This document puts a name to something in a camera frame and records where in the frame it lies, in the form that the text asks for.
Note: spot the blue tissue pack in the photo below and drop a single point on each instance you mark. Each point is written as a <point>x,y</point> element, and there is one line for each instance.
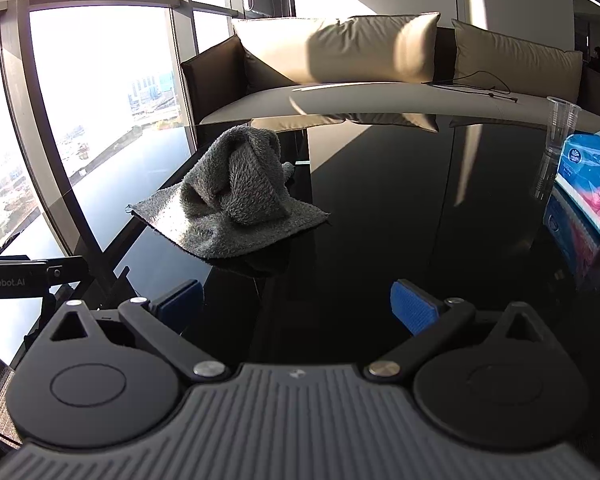
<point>587,180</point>

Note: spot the clear plastic cup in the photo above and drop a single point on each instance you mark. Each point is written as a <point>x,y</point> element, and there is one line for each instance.
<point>562,125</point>

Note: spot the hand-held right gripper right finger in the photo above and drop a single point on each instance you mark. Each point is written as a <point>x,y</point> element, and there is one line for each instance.
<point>412,307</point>

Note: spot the grey towel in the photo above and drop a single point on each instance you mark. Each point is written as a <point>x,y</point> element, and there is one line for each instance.
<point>230,195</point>

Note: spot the small beige cushion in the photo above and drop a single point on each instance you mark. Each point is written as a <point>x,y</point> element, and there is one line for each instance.
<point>520,65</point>

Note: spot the beige sofa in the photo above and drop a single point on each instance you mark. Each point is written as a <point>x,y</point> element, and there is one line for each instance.
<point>380,100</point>

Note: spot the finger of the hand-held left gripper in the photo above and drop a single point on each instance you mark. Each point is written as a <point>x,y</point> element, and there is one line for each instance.
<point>67,270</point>

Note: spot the large beige cushion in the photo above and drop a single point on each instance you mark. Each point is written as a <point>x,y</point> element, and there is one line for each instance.
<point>330,50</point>

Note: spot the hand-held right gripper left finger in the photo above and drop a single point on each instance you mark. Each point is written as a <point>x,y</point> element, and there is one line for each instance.
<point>180,302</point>

